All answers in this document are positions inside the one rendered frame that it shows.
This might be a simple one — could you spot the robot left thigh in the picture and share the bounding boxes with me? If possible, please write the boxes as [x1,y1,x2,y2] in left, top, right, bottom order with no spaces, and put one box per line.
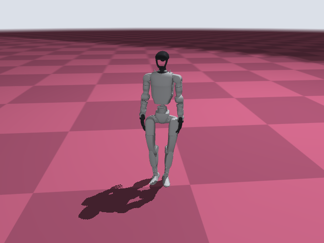
[165,115,179,154]

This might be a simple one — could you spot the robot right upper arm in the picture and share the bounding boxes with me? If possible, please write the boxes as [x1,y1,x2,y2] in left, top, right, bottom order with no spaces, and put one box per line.
[142,73,152,101]

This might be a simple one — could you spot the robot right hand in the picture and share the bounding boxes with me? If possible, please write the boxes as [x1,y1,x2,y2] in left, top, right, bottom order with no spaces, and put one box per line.
[140,114,145,131]

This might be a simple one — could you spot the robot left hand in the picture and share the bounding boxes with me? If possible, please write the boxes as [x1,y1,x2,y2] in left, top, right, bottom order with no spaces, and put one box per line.
[176,117,184,133]

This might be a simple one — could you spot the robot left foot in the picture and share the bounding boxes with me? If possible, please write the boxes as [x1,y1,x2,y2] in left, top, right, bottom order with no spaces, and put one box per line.
[163,174,170,187]

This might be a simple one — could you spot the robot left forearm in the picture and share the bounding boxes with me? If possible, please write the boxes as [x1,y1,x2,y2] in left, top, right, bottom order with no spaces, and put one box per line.
[176,97,184,121]

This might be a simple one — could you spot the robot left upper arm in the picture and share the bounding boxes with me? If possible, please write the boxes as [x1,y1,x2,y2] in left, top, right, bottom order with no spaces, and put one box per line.
[172,74,183,103]

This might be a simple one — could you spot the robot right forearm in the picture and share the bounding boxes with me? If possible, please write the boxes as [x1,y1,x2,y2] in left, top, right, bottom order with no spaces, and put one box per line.
[139,96,148,117]

